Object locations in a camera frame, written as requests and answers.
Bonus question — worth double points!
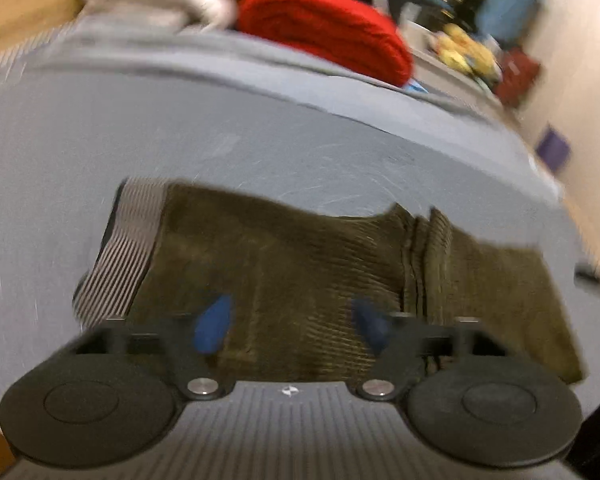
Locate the dark olive corduroy pants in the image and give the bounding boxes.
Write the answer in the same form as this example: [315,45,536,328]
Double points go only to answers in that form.
[73,179,585,384]

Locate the purple box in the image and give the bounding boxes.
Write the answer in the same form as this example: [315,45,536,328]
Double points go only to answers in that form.
[535,126,571,172]

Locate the dark red cushion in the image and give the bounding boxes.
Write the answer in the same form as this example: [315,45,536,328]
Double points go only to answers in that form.
[494,47,542,108]

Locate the grey quilted mattress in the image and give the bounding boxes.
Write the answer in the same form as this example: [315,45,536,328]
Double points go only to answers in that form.
[0,14,600,421]

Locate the light blue bed sheet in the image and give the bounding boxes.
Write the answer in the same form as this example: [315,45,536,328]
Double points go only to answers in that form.
[0,14,564,206]

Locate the yellow plush toys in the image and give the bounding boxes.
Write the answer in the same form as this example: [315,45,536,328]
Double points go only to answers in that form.
[429,24,500,80]

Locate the blue curtain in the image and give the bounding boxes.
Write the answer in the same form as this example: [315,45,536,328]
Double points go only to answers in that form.
[476,0,540,47]

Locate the red folded quilt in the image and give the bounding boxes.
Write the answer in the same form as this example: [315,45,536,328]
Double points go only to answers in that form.
[237,0,414,87]

